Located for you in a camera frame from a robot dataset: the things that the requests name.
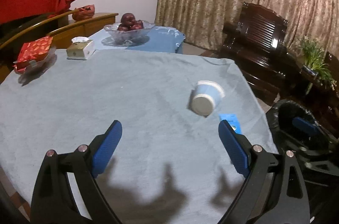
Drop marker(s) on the red basket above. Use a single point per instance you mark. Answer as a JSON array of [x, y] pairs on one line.
[[84, 13]]

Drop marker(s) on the blue white paper cup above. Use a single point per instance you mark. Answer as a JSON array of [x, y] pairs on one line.
[[206, 96]]

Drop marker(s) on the light blue tablecloth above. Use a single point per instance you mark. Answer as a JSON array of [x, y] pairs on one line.
[[170, 165]]

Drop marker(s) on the blue side table cover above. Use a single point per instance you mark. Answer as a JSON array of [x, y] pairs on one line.
[[159, 39]]

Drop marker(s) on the tissue box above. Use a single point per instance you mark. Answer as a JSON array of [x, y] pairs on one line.
[[81, 48]]

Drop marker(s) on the red snack packet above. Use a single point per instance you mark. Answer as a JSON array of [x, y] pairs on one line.
[[35, 50]]

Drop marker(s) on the wooden sideboard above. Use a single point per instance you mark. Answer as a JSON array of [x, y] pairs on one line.
[[15, 33]]

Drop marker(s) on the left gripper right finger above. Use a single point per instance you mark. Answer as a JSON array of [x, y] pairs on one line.
[[273, 191]]

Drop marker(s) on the dark red fruit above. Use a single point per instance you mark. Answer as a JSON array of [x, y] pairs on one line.
[[129, 23]]

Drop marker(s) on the blue wrapper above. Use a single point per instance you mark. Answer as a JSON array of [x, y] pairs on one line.
[[233, 121]]

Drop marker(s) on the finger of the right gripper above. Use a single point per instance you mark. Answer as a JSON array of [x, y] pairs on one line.
[[304, 125]]

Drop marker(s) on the green potted plant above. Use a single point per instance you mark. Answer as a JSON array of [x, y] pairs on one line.
[[314, 59]]

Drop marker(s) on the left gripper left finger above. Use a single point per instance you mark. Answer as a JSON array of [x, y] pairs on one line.
[[53, 200]]

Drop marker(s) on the glass fruit bowl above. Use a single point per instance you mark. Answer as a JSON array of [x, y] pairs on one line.
[[131, 38]]

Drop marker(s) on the dark wooden chair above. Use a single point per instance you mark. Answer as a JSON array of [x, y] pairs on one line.
[[256, 44]]

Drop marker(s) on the clear glass plate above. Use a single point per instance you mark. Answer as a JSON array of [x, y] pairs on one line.
[[35, 66]]

